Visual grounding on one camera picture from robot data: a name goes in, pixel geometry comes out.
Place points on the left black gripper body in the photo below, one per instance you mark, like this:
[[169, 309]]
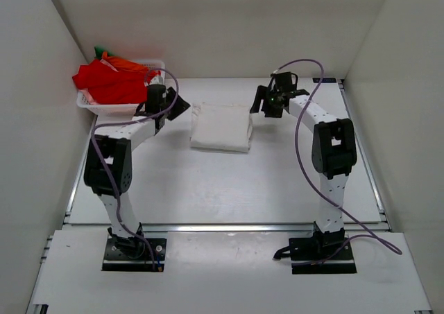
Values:
[[179, 107]]

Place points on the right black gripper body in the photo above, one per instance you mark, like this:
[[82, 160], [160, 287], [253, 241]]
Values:
[[270, 105]]

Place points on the white t shirt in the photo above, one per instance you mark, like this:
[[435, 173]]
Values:
[[221, 127]]

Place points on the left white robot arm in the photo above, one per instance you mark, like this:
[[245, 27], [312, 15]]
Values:
[[109, 165]]

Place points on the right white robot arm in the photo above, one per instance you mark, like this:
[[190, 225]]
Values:
[[333, 154]]

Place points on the black label on table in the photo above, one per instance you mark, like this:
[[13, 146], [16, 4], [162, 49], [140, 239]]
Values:
[[324, 80]]

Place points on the white plastic laundry basket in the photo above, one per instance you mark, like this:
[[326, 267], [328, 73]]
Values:
[[152, 64]]

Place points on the orange t shirt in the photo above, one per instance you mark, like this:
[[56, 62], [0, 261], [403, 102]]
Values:
[[121, 64]]

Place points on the red t shirt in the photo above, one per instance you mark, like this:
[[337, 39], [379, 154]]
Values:
[[111, 87]]

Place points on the pink cloth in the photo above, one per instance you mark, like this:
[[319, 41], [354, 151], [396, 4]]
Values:
[[88, 97]]

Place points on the green cloth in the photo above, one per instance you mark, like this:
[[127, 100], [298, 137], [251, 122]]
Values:
[[98, 51]]

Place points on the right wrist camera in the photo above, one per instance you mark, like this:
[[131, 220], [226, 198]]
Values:
[[284, 82]]

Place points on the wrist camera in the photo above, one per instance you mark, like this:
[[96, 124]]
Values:
[[284, 82], [155, 96]]

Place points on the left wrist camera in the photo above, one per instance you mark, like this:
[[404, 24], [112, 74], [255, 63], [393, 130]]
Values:
[[155, 96]]

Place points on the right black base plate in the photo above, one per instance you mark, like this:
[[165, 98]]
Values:
[[307, 257]]

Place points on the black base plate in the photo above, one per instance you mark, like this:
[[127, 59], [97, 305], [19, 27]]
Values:
[[307, 257], [132, 255]]

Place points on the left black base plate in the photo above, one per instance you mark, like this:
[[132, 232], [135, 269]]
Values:
[[132, 255]]

